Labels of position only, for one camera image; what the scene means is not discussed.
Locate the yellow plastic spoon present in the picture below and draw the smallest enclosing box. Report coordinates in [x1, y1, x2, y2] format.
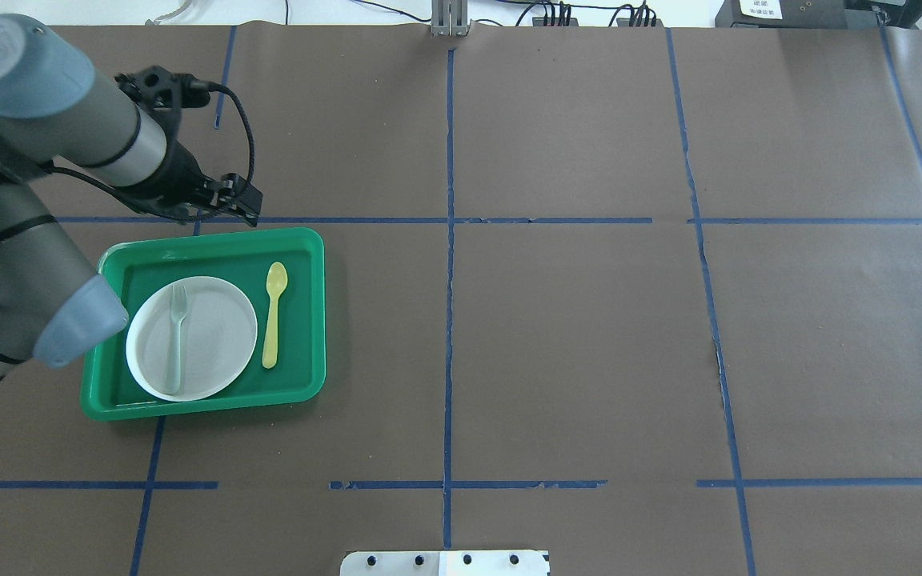
[261, 262, 289, 370]

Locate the translucent plastic fork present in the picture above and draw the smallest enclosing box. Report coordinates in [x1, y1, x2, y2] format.
[163, 283, 189, 396]

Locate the white round plate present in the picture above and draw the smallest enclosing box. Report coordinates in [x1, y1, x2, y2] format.
[125, 276, 259, 402]

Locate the green plastic tray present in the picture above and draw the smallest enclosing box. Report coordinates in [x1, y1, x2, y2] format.
[80, 227, 326, 422]

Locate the black computer box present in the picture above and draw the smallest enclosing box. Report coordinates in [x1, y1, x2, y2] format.
[714, 1, 879, 30]

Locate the aluminium frame post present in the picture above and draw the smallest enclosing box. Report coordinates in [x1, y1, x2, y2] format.
[431, 0, 471, 37]

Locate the white pedestal column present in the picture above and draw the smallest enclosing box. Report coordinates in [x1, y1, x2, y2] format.
[339, 550, 551, 575]

